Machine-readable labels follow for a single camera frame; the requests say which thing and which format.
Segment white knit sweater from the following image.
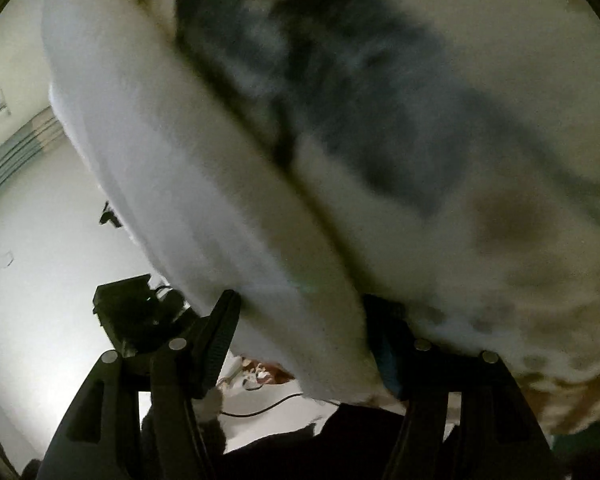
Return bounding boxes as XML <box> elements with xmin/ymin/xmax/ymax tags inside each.
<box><xmin>40</xmin><ymin>0</ymin><xmax>417</xmax><ymax>409</ymax></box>

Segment floral bedsheet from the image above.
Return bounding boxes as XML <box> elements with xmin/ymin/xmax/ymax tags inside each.
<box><xmin>100</xmin><ymin>0</ymin><xmax>600</xmax><ymax>436</ymax></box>

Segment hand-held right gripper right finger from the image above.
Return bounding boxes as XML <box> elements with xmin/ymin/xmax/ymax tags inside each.
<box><xmin>362</xmin><ymin>294</ymin><xmax>562</xmax><ymax>480</ymax></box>

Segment black cable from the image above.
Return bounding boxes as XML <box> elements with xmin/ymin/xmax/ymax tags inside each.
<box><xmin>219</xmin><ymin>392</ymin><xmax>307</xmax><ymax>419</ymax></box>

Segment grey-green curtain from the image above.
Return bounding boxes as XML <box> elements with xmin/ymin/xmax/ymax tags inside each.
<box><xmin>0</xmin><ymin>110</ymin><xmax>64</xmax><ymax>207</ymax></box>

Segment person's black pants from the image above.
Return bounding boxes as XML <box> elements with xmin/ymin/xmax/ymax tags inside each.
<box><xmin>140</xmin><ymin>400</ymin><xmax>417</xmax><ymax>480</ymax></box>

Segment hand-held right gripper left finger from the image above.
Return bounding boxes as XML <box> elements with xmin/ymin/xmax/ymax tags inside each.
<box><xmin>35</xmin><ymin>289</ymin><xmax>243</xmax><ymax>480</ymax></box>

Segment white and red floor items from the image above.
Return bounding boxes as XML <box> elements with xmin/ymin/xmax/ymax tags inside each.
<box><xmin>237</xmin><ymin>356</ymin><xmax>297</xmax><ymax>387</ymax></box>

